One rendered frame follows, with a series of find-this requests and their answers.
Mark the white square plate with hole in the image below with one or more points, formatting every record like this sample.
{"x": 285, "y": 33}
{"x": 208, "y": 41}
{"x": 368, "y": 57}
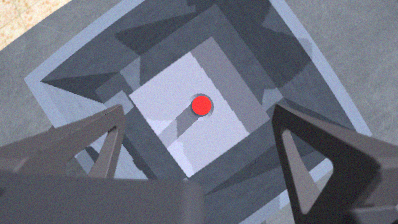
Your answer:
{"x": 196, "y": 140}

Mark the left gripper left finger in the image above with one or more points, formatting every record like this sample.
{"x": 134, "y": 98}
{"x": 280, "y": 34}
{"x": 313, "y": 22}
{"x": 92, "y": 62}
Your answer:
{"x": 47, "y": 153}

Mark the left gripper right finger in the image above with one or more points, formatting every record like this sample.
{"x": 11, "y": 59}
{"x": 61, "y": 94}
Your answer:
{"x": 365, "y": 169}

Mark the grey open box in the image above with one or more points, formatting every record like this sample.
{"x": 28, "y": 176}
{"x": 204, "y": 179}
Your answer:
{"x": 136, "y": 39}

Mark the red peg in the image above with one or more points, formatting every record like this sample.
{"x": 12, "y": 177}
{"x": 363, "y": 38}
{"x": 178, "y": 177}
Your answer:
{"x": 201, "y": 105}

